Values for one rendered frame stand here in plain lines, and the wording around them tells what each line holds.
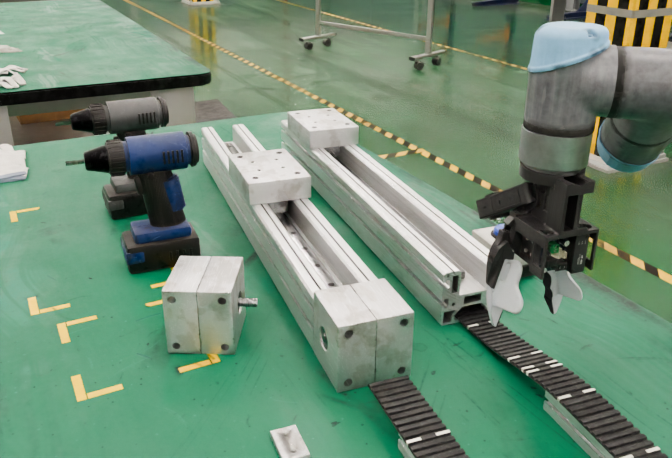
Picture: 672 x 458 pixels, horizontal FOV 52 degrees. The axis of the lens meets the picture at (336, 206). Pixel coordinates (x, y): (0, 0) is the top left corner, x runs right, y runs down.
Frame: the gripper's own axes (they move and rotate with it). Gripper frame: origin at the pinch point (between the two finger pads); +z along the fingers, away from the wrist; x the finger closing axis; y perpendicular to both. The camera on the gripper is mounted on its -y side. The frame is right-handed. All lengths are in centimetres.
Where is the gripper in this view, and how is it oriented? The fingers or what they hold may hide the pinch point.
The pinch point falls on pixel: (521, 309)
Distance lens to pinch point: 91.3
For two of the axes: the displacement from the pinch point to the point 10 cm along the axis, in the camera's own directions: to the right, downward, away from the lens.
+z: -0.1, 9.2, 3.9
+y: 3.5, 3.7, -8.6
